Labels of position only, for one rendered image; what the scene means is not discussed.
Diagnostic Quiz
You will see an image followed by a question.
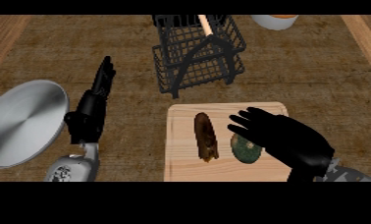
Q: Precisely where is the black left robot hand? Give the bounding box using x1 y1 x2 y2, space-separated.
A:
63 55 117 145

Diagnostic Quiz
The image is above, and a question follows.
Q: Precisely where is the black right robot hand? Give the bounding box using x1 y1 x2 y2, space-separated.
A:
226 106 335 183

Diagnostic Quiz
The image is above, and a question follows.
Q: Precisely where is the round green squash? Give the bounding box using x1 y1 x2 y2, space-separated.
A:
229 132 263 165

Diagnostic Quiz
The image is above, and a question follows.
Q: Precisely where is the pale wooden cutting board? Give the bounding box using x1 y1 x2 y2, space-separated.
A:
162 101 294 183

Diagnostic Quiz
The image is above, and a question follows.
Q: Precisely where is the round silver metal plate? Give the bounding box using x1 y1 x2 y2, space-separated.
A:
0 79 70 170

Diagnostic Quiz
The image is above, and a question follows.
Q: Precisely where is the white bowl with orange contents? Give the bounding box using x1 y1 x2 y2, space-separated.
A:
249 14 300 31

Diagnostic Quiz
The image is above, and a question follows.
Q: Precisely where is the black wire tiered basket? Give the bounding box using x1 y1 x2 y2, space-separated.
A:
150 14 247 100

